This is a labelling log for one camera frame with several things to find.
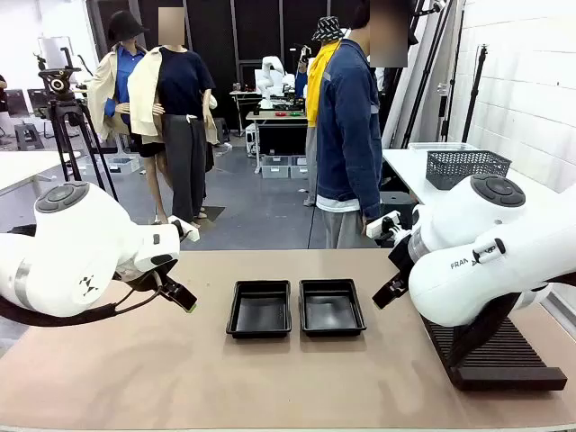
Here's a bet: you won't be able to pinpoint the black wide-brim hat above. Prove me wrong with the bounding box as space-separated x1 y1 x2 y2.
106 9 150 42

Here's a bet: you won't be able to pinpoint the dark mannequin base plate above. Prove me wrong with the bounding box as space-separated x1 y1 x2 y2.
168 205 226 239

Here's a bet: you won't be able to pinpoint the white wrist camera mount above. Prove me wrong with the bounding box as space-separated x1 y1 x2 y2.
365 210 413 247
166 215 200 244

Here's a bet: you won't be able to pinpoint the mannequin with navy t-shirt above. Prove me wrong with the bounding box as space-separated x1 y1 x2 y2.
127 6 221 229

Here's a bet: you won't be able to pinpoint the patterned bucket hat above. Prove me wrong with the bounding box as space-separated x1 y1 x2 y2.
310 16 342 43

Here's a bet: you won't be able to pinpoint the grey storage bin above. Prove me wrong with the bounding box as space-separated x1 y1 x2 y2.
290 155 310 180
260 155 291 180

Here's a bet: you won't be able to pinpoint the mannequin with yellow hoodie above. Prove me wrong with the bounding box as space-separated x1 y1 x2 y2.
304 16 343 208

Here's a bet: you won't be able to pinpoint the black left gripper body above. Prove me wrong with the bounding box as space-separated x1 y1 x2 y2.
134 252 180 292

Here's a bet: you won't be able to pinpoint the black left arm cable sleeve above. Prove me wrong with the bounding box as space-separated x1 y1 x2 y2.
0 265 163 328

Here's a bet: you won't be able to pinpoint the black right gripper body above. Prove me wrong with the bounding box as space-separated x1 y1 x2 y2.
388 234 413 274

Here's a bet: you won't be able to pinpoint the dark step stool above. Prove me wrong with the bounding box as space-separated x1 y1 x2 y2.
13 121 45 152

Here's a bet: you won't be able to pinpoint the grey woven plastic basket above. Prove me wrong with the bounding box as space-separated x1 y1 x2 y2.
426 149 513 191

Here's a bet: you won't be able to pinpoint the slim black light stand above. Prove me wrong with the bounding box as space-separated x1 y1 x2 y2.
461 43 490 144

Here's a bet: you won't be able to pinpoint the background work table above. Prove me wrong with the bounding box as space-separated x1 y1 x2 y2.
246 110 310 175

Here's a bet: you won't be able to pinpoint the black camera tripod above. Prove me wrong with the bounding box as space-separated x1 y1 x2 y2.
47 98 119 203

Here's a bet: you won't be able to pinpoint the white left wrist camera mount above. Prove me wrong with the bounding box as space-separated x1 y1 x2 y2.
166 215 200 244

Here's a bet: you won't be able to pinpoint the person in denim jacket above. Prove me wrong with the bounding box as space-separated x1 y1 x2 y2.
314 0 410 249

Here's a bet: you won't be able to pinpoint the black round stool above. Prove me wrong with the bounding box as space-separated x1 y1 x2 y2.
380 191 419 221

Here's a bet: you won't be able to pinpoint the person's right forearm denim sleeve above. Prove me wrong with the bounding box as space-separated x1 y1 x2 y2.
358 152 383 221

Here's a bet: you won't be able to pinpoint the black tripod stand poles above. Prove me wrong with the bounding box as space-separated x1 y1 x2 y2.
400 0 455 149

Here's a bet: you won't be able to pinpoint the white table with basket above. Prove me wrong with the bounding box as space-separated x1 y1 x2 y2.
381 148 576 212

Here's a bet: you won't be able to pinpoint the mannequin with blue shirt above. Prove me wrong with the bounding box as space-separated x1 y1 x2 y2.
86 9 176 229

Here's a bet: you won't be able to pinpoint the black slotted board rack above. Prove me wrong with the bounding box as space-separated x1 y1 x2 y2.
422 310 568 392

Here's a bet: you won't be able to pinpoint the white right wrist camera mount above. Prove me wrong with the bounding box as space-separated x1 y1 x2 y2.
365 210 413 247

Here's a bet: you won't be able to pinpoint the black ESD tray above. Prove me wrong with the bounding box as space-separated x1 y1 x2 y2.
225 279 293 339
298 278 368 338

